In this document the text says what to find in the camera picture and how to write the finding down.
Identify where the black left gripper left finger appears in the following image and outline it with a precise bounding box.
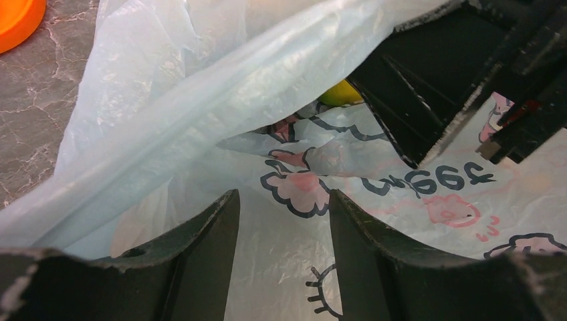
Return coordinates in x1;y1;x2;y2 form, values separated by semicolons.
1;189;240;320

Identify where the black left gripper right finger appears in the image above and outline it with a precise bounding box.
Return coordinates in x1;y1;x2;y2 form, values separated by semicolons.
329;190;566;320

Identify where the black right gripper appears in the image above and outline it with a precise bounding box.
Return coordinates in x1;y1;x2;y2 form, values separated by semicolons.
347;1;566;169

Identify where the yellow fake fruit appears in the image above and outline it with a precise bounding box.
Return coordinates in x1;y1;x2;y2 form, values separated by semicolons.
318;80;363;107

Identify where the light blue plastic bag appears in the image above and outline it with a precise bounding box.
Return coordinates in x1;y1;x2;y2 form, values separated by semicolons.
1;1;566;320

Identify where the orange arch block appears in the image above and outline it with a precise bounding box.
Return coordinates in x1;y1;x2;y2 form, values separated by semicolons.
1;0;47;53

